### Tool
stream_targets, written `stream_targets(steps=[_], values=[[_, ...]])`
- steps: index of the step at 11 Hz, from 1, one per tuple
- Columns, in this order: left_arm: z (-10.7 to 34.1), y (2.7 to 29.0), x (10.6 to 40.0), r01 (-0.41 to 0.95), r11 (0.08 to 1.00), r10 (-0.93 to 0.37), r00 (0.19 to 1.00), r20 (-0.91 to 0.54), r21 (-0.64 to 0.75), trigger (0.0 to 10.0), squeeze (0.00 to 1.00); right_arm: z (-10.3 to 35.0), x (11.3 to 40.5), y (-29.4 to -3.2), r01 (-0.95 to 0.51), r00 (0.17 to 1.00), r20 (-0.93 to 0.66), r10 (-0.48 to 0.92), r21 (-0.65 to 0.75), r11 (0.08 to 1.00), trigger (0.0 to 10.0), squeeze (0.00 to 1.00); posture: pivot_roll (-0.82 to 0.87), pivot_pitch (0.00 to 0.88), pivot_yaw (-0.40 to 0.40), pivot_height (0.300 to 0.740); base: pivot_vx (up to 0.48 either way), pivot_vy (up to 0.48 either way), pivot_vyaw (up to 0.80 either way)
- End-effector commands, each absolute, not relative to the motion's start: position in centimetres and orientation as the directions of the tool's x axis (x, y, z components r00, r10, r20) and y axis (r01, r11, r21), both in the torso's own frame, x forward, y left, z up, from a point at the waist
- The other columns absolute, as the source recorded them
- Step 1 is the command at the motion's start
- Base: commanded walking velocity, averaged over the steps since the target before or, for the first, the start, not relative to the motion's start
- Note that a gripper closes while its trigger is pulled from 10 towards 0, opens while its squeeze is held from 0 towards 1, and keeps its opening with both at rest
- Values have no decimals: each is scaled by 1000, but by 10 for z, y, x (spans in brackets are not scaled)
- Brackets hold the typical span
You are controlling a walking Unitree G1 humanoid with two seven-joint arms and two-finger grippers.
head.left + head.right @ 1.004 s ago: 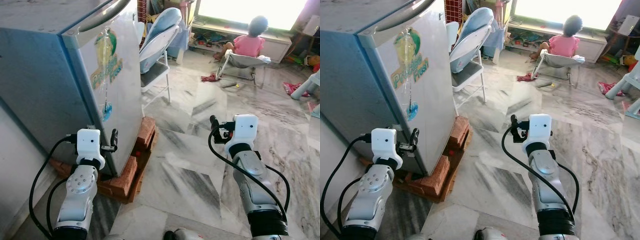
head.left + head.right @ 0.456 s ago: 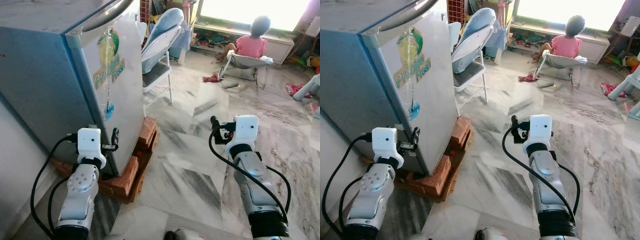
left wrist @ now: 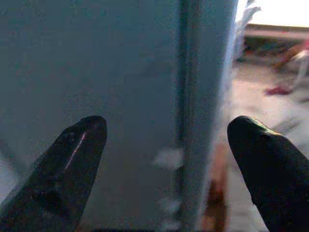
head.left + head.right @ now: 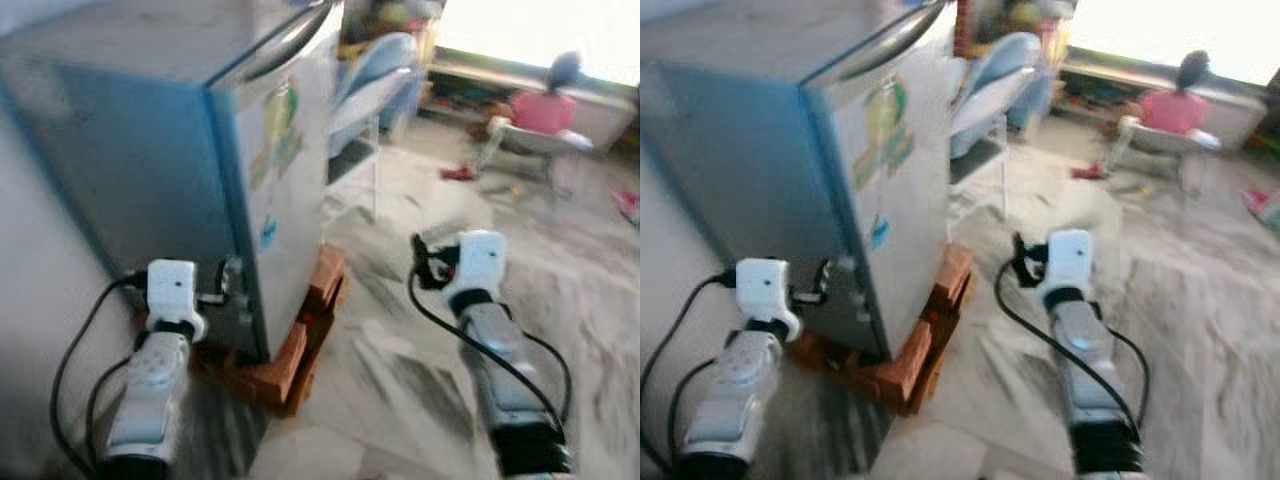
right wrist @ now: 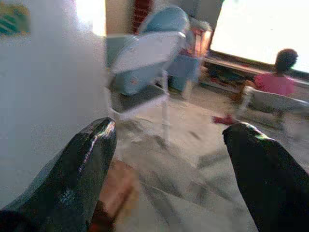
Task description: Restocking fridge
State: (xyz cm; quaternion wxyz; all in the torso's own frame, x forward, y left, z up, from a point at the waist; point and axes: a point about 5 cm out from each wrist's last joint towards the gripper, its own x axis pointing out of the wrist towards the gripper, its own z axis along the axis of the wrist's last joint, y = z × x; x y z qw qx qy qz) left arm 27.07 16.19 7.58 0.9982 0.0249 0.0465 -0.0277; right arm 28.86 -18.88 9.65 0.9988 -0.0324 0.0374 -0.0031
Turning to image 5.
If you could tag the green yellow sticker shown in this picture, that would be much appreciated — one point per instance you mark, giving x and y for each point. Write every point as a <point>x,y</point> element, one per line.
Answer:
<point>12,20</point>

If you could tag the person in pink shirt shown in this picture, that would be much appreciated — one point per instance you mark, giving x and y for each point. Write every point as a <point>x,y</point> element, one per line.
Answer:
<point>275,83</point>

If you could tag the blue plastic bin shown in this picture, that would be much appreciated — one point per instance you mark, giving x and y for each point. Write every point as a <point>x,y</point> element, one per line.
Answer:
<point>184,71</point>

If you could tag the reddish brown object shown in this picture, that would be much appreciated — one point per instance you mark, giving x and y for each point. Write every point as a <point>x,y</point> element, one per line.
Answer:
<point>120,188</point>

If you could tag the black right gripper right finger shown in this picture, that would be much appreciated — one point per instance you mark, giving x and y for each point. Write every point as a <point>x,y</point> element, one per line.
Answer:
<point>270,183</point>

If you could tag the low wooden shelf unit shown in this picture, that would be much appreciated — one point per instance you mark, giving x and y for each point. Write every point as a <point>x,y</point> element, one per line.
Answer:
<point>224,72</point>

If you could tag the blue white plastic appliance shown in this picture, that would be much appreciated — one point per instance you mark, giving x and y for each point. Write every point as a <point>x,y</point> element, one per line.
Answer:
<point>149,50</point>

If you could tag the small red floor object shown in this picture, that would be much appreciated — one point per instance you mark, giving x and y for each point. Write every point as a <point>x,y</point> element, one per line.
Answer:
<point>223,119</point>

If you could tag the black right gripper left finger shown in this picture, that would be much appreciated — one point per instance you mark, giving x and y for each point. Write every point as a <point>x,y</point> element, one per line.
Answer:
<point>70,183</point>

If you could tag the white metal frame stand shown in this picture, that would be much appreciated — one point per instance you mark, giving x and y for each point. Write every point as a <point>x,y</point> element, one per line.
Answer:
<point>165,116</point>

